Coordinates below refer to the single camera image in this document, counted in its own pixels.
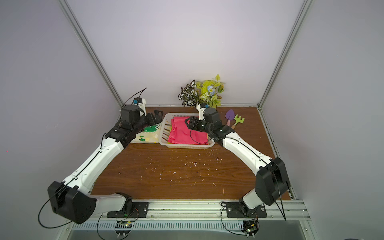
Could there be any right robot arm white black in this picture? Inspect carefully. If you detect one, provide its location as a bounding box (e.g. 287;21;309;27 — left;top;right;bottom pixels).
185;108;291;217

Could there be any left base black cable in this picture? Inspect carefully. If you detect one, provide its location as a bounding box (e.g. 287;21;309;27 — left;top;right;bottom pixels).
95;209;139;240

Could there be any white plastic perforated basket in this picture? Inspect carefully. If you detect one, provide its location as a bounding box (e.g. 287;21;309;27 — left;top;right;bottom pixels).
159;113;215;150

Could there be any artificial potted plant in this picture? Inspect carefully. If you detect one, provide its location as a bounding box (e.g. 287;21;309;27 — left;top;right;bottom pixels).
178;74;224;108

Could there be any green toy rake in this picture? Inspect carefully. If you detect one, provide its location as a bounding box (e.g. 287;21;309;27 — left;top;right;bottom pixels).
231;115;245;129

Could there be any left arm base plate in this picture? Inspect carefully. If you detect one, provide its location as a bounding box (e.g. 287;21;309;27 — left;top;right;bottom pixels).
107;202;150;219

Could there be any purple toy trowel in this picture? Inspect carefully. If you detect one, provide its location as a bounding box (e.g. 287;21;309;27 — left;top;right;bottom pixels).
225;109;235;126

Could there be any circuit board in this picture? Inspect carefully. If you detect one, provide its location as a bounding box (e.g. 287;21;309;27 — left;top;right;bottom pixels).
115;221;133;240
242;219;260;238

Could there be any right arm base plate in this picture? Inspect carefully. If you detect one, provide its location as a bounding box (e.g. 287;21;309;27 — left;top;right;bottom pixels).
225;202;267;219

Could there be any base black cable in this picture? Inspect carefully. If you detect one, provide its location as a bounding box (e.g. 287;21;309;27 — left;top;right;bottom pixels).
220;202;250;237
95;209;139;240

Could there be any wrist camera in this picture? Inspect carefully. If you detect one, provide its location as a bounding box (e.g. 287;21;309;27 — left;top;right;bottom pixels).
133;97;147;116
196;103;210;121

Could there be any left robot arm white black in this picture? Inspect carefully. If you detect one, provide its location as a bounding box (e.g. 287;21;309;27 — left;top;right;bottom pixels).
46;104;164;224

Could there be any green dinosaur raincoat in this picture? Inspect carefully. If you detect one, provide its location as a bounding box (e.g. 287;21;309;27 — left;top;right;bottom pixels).
131;123;162;144

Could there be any aluminium front rail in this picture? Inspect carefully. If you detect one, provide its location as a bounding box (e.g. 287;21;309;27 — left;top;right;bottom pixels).
89;200;311;221

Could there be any left circuit board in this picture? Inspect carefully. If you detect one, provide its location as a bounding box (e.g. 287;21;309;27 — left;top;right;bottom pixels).
115;221;133;240

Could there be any right base black cable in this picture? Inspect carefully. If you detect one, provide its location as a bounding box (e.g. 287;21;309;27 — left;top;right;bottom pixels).
220;202;250;237

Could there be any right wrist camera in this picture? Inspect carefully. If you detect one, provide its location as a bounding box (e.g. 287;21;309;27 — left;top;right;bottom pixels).
196;103;210;121

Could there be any right circuit board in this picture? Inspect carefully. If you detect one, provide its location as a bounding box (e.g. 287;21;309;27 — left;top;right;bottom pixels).
242;219;260;238

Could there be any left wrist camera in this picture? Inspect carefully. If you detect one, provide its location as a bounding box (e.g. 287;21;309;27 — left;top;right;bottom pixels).
133;97;147;116

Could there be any pink raincoat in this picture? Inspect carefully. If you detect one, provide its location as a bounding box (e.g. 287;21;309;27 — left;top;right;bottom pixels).
168;117;209;145

